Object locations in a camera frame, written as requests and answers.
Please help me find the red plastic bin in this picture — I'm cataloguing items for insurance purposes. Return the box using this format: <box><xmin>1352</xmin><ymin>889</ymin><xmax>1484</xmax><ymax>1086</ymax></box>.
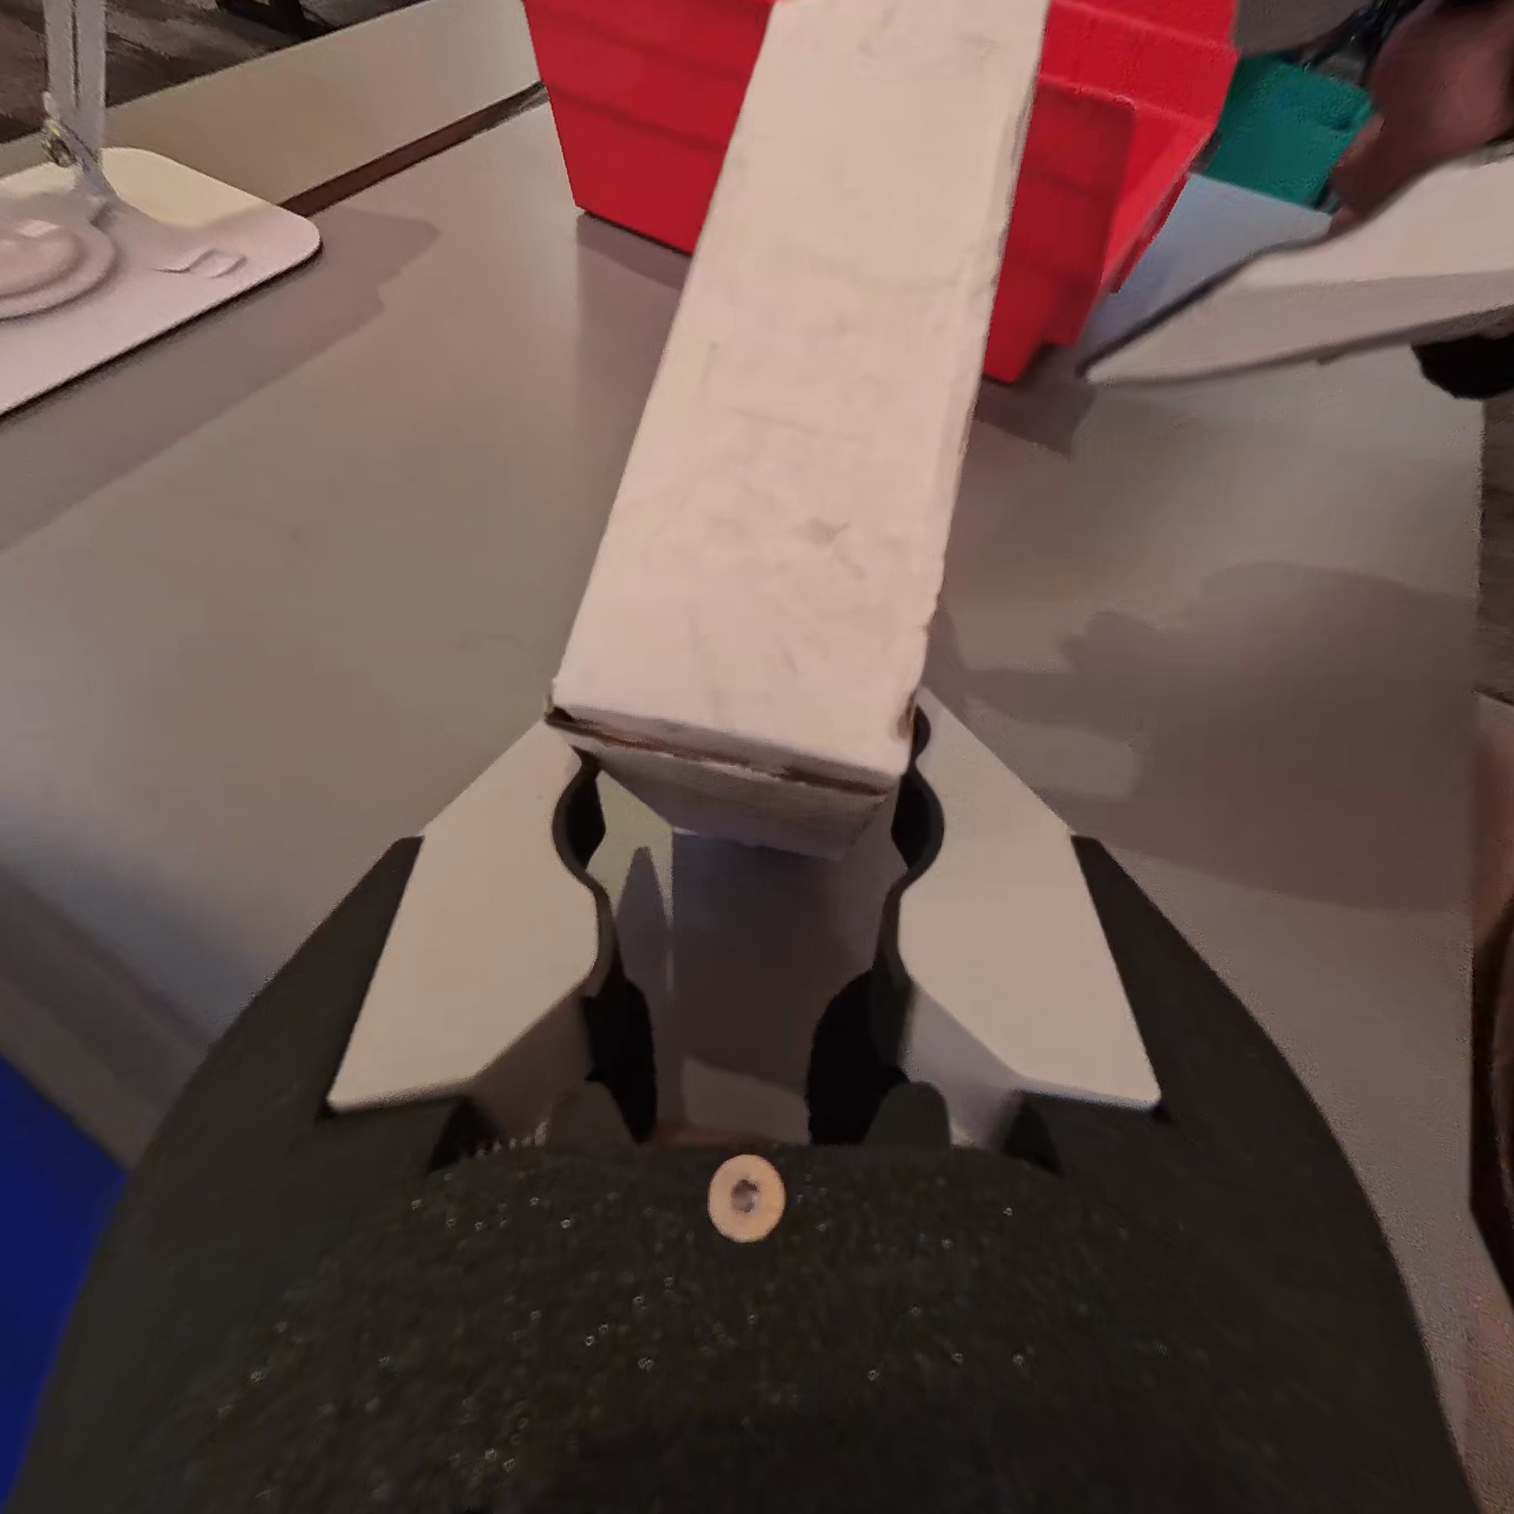
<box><xmin>522</xmin><ymin>0</ymin><xmax>1242</xmax><ymax>386</ymax></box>

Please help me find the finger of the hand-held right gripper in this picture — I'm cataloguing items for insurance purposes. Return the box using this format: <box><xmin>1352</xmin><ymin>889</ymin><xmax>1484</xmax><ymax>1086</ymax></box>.
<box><xmin>1078</xmin><ymin>152</ymin><xmax>1514</xmax><ymax>386</ymax></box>
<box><xmin>1142</xmin><ymin>172</ymin><xmax>1345</xmax><ymax>350</ymax></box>

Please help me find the blue plastic bin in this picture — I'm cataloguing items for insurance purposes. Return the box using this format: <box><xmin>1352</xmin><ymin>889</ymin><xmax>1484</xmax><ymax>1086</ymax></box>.
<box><xmin>0</xmin><ymin>1053</ymin><xmax>127</xmax><ymax>1470</ymax></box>

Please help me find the white cardboard box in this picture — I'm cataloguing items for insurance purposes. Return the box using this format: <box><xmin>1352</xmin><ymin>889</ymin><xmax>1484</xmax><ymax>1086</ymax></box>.
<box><xmin>547</xmin><ymin>0</ymin><xmax>1055</xmax><ymax>859</ymax></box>

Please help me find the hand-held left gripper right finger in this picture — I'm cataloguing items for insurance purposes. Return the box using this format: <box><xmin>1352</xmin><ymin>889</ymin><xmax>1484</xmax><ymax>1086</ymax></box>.
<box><xmin>810</xmin><ymin>693</ymin><xmax>1163</xmax><ymax>1147</ymax></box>

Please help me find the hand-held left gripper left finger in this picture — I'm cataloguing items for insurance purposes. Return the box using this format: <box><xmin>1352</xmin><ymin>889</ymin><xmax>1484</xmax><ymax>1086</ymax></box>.
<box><xmin>325</xmin><ymin>716</ymin><xmax>658</xmax><ymax>1143</ymax></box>

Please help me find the person's right hand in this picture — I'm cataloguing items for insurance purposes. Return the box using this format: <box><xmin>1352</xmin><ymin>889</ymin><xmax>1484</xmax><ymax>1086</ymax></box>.
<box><xmin>1331</xmin><ymin>0</ymin><xmax>1514</xmax><ymax>228</ymax></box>

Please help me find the white lamp stand base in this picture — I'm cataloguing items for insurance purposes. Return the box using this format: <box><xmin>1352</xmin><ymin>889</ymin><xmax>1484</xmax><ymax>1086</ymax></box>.
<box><xmin>0</xmin><ymin>0</ymin><xmax>323</xmax><ymax>419</ymax></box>

